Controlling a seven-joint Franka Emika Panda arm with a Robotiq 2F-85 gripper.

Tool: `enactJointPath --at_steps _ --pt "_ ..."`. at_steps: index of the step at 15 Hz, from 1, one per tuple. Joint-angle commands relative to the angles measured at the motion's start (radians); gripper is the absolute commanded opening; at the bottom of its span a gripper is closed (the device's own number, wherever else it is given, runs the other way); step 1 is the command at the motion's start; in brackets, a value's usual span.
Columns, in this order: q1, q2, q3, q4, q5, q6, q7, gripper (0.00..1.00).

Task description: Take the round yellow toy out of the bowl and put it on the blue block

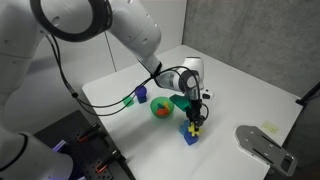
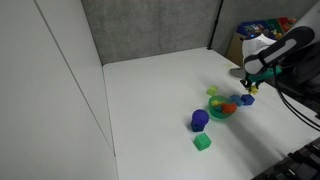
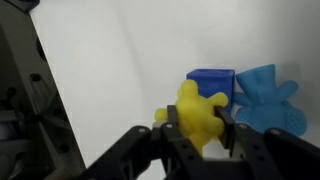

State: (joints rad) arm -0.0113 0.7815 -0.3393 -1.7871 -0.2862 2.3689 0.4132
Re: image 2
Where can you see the black stand pole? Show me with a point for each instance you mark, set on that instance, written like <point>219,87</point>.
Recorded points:
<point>215,23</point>

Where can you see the round yellow spiky toy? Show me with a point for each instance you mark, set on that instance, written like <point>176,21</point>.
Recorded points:
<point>254,89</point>

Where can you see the orange toy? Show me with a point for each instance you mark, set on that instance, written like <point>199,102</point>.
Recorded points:
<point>228,107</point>

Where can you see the small blue toy in bowl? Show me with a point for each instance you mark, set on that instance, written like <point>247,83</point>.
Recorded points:
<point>218,108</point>

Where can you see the purple ball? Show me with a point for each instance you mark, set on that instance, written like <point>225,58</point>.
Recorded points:
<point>200,117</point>

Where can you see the lime green cube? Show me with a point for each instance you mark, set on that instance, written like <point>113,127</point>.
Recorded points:
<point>212,90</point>

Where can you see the cardboard box of toys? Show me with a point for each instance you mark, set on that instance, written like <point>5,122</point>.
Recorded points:
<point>256,33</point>

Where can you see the dark blue block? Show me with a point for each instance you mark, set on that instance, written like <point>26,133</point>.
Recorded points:
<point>197,127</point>

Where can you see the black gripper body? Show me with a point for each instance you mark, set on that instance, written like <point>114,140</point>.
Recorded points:
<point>249,80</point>

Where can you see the light blue knobbly toy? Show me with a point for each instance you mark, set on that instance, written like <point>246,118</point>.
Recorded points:
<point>236,99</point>

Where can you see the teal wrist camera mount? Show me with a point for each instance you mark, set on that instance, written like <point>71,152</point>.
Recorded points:
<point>266,74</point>

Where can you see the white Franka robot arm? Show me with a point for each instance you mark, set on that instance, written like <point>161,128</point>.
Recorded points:
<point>266,56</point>

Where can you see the yellow toy piece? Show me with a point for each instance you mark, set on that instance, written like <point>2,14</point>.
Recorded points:
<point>216,103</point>

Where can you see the green plastic bowl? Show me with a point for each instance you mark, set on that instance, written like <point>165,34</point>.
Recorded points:
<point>220,113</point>

